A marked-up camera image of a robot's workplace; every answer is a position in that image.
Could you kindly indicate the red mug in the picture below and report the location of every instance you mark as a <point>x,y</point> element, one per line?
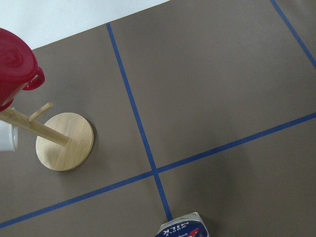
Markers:
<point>19,69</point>

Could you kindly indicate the blue Pascual milk carton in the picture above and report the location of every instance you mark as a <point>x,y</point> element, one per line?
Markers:
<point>189,225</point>

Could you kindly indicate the white mug grey inside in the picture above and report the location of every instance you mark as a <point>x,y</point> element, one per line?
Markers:
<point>8,137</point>

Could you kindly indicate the wooden mug tree stand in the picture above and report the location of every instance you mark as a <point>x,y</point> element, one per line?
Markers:
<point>63,142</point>

